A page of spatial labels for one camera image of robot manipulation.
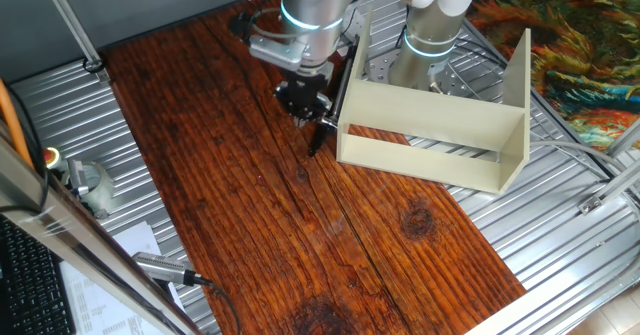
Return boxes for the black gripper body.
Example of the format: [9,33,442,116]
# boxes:
[273,67,335,119]

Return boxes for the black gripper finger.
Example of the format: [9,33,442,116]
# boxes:
[287,105,309,129]
[306,103,332,127]

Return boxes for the black C-clamp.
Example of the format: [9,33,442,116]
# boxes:
[307,43,360,158]

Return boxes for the beige wooden stand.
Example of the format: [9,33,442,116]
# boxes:
[335,7,532,196]

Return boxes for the brown wooden board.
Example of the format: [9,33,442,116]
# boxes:
[102,0,527,335]

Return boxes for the clear tape roll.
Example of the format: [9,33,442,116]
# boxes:
[62,160,117,219]

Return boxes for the thin aluminium pole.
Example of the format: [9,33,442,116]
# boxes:
[37,0,112,85]

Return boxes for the red emergency stop button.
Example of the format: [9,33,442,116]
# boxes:
[42,146,69,175]

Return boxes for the colourful patterned cloth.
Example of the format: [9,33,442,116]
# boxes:
[467,0,640,151]

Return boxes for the printed paper sheets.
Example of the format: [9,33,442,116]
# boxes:
[58,219,187,335]

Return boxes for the orange tube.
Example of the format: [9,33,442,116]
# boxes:
[0,78,35,171]

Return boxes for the pale aluminium edge beam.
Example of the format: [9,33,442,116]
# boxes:
[464,254,640,335]

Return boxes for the aluminium profile strut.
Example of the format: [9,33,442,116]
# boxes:
[603,119,640,157]
[578,160,640,215]

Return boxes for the black keyboard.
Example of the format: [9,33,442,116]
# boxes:
[0,214,77,335]

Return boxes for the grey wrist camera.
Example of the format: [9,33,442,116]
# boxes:
[248,34,307,72]

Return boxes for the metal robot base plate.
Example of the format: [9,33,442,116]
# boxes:
[344,4,481,99]

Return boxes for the black round cable connector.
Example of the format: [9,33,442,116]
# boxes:
[228,10,261,39]

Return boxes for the black camera cable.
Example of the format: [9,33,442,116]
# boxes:
[194,273,243,335]

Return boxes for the large aluminium frame beam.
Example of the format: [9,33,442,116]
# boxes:
[0,119,204,335]

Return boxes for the grey power cable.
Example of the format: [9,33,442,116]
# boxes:
[528,138,640,176]

